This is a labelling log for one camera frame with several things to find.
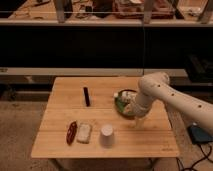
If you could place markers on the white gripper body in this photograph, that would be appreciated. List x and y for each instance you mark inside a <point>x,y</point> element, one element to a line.
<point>137,104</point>

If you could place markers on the black eraser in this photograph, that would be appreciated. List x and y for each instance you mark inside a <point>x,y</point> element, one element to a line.
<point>87,98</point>

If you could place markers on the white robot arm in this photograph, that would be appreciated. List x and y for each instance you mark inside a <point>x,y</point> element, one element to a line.
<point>157,86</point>

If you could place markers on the green bowl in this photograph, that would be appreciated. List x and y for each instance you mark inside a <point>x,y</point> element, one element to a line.
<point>122,101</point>

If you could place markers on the white paper cup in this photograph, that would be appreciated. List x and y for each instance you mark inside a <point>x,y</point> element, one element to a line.
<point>107,135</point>

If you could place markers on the wooden table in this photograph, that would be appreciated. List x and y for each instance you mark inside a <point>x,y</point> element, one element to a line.
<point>91,100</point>

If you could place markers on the white sponge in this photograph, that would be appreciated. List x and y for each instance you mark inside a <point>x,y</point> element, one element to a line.
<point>84,133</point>

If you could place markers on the blue foot pedal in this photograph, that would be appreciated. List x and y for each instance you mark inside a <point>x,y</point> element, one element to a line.
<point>198,135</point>

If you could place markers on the red chili pepper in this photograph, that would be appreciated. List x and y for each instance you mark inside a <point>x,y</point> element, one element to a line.
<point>71,133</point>

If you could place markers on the background shelf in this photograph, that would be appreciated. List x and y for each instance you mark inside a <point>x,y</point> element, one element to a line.
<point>109,13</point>

